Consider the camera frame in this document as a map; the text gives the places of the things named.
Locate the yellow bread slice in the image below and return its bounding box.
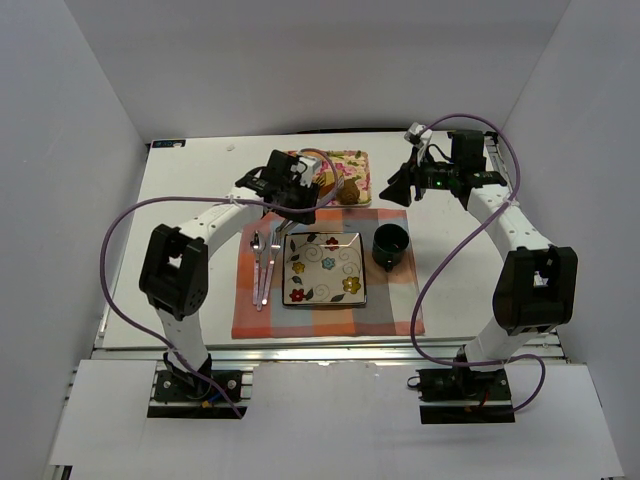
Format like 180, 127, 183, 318
314, 170, 341, 203

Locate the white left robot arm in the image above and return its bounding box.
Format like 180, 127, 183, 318
139, 150, 322, 391

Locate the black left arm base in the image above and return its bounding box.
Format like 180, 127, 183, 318
147, 362, 250, 420

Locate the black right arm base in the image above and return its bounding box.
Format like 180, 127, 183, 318
406, 367, 515, 425

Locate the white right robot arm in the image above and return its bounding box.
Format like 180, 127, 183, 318
380, 124, 578, 372

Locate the brown chocolate muffin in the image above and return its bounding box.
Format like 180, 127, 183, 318
335, 179, 360, 206

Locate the dark green mug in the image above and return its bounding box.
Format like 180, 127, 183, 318
372, 224, 410, 272

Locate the floral rectangular tray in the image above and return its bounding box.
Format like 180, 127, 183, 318
314, 150, 372, 208

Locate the floral square plate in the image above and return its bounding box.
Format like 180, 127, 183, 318
282, 232, 367, 308

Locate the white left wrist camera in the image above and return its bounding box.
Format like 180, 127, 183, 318
292, 155, 323, 188

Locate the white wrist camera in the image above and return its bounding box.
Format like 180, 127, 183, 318
292, 155, 323, 188
404, 122, 433, 161

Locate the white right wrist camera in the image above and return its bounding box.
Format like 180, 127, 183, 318
404, 122, 433, 161

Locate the fork with pink handle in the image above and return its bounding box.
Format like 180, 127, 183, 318
259, 228, 281, 308

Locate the spoon with pink handle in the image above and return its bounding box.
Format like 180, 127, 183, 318
250, 230, 266, 310

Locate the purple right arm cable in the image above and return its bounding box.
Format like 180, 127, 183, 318
409, 113, 547, 414

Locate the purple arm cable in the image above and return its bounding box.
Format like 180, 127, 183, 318
409, 113, 547, 414
99, 149, 346, 419

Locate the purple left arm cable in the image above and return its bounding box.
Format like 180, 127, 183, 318
99, 149, 346, 419

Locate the aluminium table frame rail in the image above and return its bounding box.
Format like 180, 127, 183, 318
91, 337, 567, 364

